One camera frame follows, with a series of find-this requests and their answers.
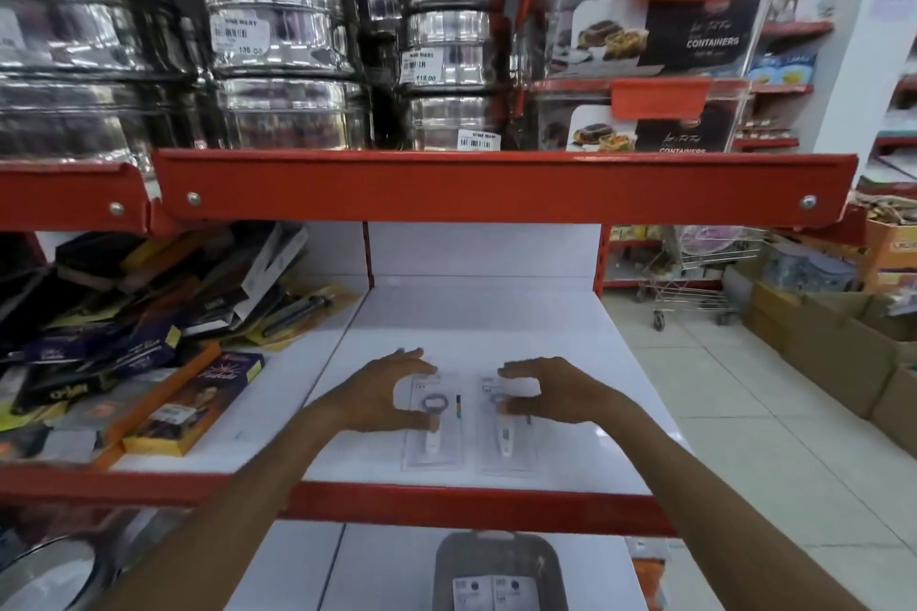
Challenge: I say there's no person's right forearm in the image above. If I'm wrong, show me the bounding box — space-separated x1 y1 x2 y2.
589 390 876 611

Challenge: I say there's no person's right hand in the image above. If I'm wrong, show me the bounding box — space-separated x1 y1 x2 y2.
498 356 633 428

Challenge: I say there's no metal shopping trolley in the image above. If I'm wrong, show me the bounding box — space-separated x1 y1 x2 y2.
636 225 769 334

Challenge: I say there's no red and white shelf rack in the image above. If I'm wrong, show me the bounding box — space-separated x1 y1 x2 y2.
0 148 859 611

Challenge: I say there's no clear container set red lid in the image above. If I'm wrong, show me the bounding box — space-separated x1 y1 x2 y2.
529 78 753 154
517 0 780 87

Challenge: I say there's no person's left forearm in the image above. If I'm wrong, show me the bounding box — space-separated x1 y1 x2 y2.
89 397 346 611

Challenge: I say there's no person's left hand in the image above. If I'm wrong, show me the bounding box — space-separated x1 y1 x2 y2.
314 348 441 434

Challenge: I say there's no red background store shelf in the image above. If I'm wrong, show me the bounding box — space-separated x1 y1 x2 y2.
732 20 836 153

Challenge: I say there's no stack of large steel pots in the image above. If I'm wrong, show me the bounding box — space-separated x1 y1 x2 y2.
0 0 162 162

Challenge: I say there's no orange boxed knife packet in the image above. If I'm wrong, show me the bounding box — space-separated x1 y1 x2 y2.
122 351 267 458

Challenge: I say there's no orange cardboard box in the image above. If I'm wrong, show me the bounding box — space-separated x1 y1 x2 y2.
862 217 917 294

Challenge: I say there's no white carded packet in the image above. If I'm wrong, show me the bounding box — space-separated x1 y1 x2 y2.
493 576 533 611
451 576 492 611

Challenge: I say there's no row of brown cardboard boxes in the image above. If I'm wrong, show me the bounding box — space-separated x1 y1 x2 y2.
722 258 917 463

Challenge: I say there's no stack of small steel tins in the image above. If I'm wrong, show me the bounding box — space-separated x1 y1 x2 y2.
400 0 511 152

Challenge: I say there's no clear bottle opener blister packet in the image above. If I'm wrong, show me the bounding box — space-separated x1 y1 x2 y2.
401 373 468 473
476 374 540 477

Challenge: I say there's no small steel canister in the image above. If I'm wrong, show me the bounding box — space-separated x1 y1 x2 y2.
357 0 404 49

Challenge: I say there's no grey plastic basket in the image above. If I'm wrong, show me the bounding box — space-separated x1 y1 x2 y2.
433 529 571 611

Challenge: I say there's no perforated steel steamer stack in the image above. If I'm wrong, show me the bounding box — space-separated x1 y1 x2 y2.
202 0 372 151

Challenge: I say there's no glass lidded pan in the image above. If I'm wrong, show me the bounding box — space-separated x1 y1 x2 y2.
0 509 187 611

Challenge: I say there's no pile of packaged kitchen knives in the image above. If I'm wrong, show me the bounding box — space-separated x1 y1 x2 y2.
0 222 361 472

